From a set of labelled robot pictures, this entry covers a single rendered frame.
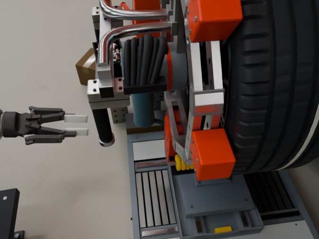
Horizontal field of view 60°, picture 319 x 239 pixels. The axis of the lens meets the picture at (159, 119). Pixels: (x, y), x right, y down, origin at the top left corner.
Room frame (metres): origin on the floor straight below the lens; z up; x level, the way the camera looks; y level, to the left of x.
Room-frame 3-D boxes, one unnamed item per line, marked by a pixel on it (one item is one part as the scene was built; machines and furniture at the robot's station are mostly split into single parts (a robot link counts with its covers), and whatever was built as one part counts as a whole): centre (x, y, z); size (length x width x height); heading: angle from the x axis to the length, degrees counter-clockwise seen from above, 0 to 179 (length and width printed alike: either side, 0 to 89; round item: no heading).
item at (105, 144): (0.45, 0.14, 0.83); 0.04 x 0.04 x 0.16
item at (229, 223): (0.65, -0.24, 0.13); 0.50 x 0.36 x 0.10; 7
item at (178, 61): (0.64, 0.00, 0.85); 0.21 x 0.14 x 0.14; 97
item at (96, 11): (0.80, 0.16, 0.93); 0.09 x 0.05 x 0.05; 97
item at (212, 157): (0.34, -0.11, 0.85); 0.09 x 0.08 x 0.07; 7
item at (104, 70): (0.54, 0.04, 1.03); 0.19 x 0.18 x 0.11; 97
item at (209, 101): (0.65, -0.07, 0.85); 0.54 x 0.07 x 0.54; 7
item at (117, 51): (1.13, 0.25, 0.51); 0.20 x 0.14 x 0.13; 16
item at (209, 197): (0.68, -0.24, 0.32); 0.40 x 0.30 x 0.28; 7
